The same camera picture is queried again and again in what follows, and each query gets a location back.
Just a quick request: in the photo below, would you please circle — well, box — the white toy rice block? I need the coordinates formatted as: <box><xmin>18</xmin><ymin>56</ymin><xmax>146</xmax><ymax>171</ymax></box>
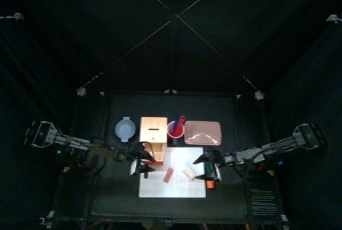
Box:
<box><xmin>182</xmin><ymin>166</ymin><xmax>199</xmax><ymax>181</ymax></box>

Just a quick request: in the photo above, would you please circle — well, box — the white cutting board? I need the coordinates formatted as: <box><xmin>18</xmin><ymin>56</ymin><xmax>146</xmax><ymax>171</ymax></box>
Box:
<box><xmin>138</xmin><ymin>146</ymin><xmax>209</xmax><ymax>199</ymax></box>

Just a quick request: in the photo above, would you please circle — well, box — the red plastic cup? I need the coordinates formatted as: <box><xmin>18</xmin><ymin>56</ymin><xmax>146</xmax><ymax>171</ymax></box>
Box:
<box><xmin>166</xmin><ymin>120</ymin><xmax>187</xmax><ymax>140</ymax></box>

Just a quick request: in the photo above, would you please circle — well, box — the red toy utensil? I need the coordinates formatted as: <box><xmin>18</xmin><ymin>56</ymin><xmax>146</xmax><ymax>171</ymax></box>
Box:
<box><xmin>174</xmin><ymin>115</ymin><xmax>187</xmax><ymax>138</ymax></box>

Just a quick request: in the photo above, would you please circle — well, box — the wooden box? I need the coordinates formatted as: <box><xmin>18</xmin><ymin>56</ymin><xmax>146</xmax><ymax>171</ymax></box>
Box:
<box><xmin>139</xmin><ymin>116</ymin><xmax>170</xmax><ymax>144</ymax></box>

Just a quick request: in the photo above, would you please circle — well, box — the pale blue bowl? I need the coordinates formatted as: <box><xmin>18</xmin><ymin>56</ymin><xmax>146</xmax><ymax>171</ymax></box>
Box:
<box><xmin>114</xmin><ymin>116</ymin><xmax>138</xmax><ymax>144</ymax></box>

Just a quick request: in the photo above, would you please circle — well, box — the black panel with white text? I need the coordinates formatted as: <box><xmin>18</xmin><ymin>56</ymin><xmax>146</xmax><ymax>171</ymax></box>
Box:
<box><xmin>246</xmin><ymin>187</ymin><xmax>283</xmax><ymax>222</ymax></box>

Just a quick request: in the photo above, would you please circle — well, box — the red-fronted wooden drawer with knob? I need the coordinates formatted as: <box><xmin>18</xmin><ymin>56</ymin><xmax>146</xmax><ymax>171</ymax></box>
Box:
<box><xmin>142</xmin><ymin>142</ymin><xmax>167</xmax><ymax>166</ymax></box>

